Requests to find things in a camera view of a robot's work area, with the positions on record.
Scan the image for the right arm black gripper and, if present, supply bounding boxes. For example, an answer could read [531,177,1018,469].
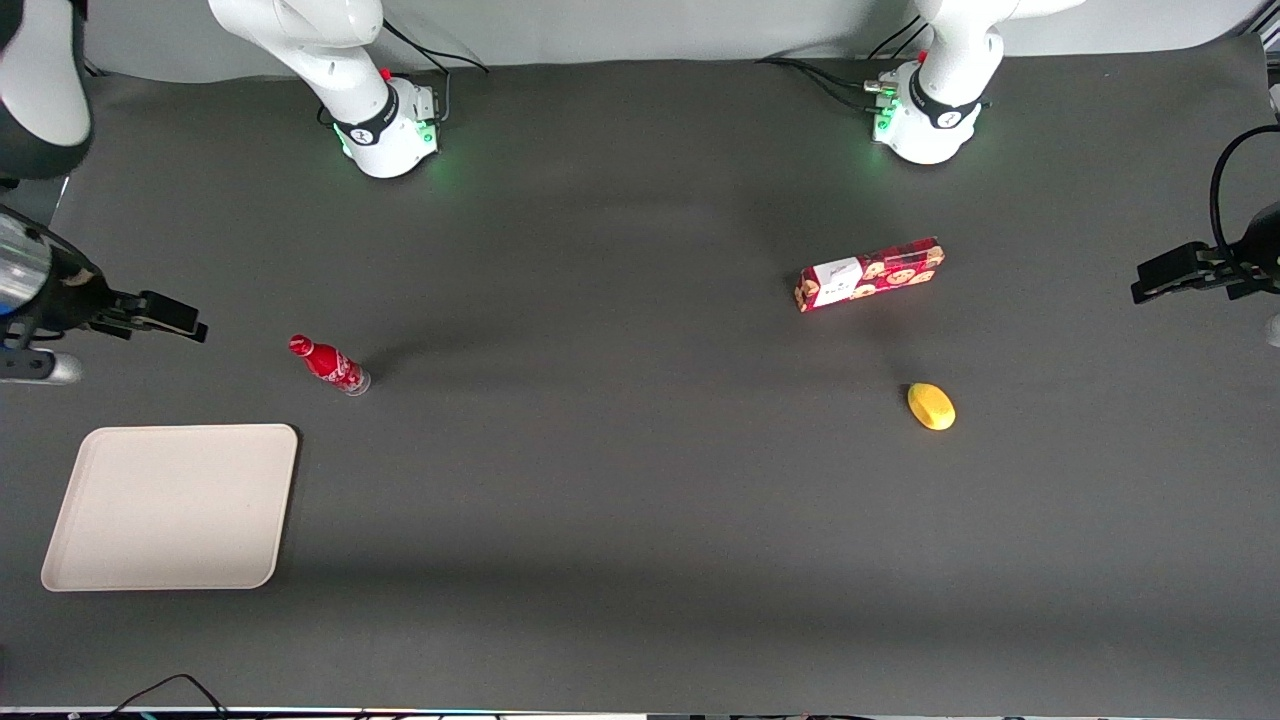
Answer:
[38,243,209,344]

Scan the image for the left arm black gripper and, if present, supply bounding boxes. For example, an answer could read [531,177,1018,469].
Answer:
[1131,202,1280,305]

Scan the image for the red coke bottle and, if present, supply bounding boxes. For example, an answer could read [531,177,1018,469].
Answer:
[288,334,372,398]

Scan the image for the beige plastic tray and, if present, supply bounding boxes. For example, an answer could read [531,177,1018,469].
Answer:
[40,424,300,593]

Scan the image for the yellow lemon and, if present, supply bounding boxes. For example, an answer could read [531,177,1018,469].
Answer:
[907,382,957,432]

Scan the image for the red cookie box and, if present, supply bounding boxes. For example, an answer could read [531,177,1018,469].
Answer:
[794,236,946,314]

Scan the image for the black left gripper cable loop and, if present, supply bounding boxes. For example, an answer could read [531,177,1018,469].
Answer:
[1209,124,1280,263]

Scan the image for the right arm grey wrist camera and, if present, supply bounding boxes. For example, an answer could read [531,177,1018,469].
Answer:
[0,346,84,387]

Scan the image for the black cable at table edge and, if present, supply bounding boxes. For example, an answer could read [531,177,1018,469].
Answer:
[104,673,233,720]

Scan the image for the black left arm base cables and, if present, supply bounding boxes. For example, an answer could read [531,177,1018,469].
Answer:
[755,14,933,113]

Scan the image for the black right arm base cable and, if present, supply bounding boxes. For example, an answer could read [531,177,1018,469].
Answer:
[380,18,491,125]

